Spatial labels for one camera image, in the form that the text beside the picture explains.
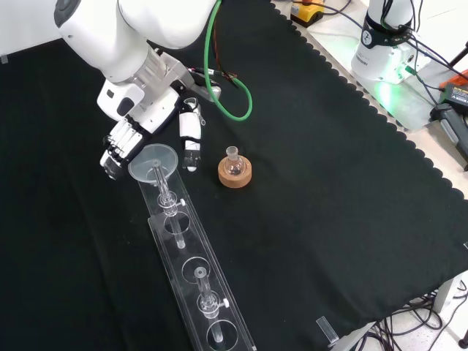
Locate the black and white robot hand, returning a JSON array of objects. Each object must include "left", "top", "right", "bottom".
[{"left": 96, "top": 78, "right": 203, "bottom": 181}]

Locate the clear plastic funnel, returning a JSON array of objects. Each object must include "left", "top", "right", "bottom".
[{"left": 127, "top": 143, "right": 179, "bottom": 199}]

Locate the clear acrylic funnel stand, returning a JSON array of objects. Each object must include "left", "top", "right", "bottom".
[{"left": 136, "top": 166, "right": 257, "bottom": 351}]

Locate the small round-bottom glass flask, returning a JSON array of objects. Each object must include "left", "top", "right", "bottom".
[{"left": 224, "top": 146, "right": 246, "bottom": 177}]

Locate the black bench cloth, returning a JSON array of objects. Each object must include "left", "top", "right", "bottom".
[{"left": 0, "top": 0, "right": 468, "bottom": 351}]

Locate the yellow stop button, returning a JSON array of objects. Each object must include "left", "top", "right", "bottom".
[{"left": 290, "top": 0, "right": 325, "bottom": 27}]

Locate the clear cloth clip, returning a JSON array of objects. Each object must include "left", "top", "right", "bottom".
[{"left": 315, "top": 317, "right": 340, "bottom": 349}]

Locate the black clamp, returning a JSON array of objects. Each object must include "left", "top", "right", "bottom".
[{"left": 429, "top": 103, "right": 468, "bottom": 166}]

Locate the black and orange power box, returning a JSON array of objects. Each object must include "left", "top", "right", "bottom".
[{"left": 437, "top": 70, "right": 468, "bottom": 111}]

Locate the white table leg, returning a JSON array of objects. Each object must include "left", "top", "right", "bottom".
[{"left": 434, "top": 269, "right": 468, "bottom": 315}]

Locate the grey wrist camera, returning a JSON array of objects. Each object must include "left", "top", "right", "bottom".
[{"left": 189, "top": 72, "right": 223, "bottom": 103}]

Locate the green cable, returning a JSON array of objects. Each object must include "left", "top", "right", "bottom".
[{"left": 203, "top": 0, "right": 254, "bottom": 122}]

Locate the red and black wire bundle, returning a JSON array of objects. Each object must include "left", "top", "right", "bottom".
[{"left": 185, "top": 65, "right": 241, "bottom": 89}]

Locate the cork ring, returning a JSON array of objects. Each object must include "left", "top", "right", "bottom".
[{"left": 217, "top": 155, "right": 254, "bottom": 189}]

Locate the thin black stop button cable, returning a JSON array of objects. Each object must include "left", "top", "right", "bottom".
[{"left": 321, "top": 0, "right": 367, "bottom": 33}]

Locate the black arm base cable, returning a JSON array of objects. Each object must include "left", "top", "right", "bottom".
[{"left": 404, "top": 25, "right": 468, "bottom": 80}]

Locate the bundle of black floor cables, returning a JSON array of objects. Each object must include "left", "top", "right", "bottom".
[{"left": 360, "top": 279, "right": 468, "bottom": 351}]

